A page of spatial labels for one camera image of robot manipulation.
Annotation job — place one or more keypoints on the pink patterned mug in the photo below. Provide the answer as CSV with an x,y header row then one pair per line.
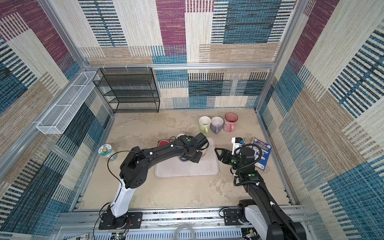
x,y
230,122

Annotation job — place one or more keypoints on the black wire mesh shelf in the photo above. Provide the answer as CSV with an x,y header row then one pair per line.
x,y
128,90

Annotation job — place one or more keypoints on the purple mug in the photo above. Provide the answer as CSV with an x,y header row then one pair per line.
x,y
217,124

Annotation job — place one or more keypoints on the blue polka dot mug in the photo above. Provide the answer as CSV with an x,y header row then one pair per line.
x,y
183,159

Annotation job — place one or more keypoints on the green mug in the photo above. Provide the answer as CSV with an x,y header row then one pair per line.
x,y
204,124

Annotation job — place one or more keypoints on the beige ceramic teapot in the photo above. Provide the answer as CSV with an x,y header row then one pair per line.
x,y
204,151

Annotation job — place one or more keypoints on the small labelled jar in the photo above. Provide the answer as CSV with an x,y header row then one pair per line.
x,y
106,151

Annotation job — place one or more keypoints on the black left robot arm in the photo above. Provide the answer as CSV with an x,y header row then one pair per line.
x,y
134,172

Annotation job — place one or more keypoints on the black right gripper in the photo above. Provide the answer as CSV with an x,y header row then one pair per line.
x,y
227,157

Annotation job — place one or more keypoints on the white wire mesh basket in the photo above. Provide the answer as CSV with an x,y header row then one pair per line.
x,y
58,118

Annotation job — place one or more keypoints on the white plastic tray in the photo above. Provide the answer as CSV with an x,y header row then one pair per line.
x,y
175,168

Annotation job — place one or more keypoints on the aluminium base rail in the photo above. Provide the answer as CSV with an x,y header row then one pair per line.
x,y
242,222

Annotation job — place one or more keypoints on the red mug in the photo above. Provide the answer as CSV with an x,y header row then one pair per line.
x,y
162,142

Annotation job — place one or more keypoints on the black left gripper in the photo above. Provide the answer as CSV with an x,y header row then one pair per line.
x,y
197,161

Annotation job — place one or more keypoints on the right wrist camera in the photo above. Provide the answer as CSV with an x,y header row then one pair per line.
x,y
237,142

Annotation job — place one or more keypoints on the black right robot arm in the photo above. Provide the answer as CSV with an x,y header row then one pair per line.
x,y
261,192

